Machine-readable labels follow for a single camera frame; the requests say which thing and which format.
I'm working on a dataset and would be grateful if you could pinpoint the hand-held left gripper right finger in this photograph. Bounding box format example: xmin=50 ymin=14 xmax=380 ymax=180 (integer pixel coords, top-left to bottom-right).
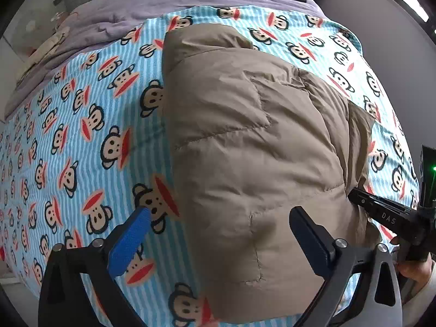
xmin=289 ymin=206 xmax=404 ymax=327

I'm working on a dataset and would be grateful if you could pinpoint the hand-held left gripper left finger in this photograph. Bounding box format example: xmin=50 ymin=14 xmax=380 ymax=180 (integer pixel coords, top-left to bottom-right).
xmin=38 ymin=207 xmax=152 ymax=327

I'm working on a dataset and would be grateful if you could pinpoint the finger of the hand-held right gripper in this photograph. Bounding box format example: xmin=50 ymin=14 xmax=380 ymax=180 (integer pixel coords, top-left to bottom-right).
xmin=347 ymin=187 xmax=417 ymax=241

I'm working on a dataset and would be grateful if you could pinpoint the taupe puffer jacket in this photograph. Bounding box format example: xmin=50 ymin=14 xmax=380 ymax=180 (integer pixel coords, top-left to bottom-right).
xmin=162 ymin=24 xmax=382 ymax=325

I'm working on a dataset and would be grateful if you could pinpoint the person's right forearm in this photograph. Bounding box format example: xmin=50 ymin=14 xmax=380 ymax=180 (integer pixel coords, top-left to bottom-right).
xmin=398 ymin=261 xmax=436 ymax=327

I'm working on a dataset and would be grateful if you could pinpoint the person's right hand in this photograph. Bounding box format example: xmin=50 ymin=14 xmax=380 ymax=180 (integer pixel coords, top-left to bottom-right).
xmin=390 ymin=235 xmax=433 ymax=281

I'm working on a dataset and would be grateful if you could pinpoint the blue striped monkey print blanket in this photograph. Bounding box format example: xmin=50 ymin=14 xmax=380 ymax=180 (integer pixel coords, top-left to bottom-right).
xmin=0 ymin=5 xmax=421 ymax=327

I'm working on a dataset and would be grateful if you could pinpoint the white patterned cloth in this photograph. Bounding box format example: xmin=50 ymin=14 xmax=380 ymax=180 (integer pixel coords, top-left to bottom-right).
xmin=20 ymin=27 xmax=73 ymax=75

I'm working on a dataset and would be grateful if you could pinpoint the lavender bedsheet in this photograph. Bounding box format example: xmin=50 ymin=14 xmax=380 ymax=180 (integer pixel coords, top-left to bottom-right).
xmin=3 ymin=0 xmax=328 ymax=120

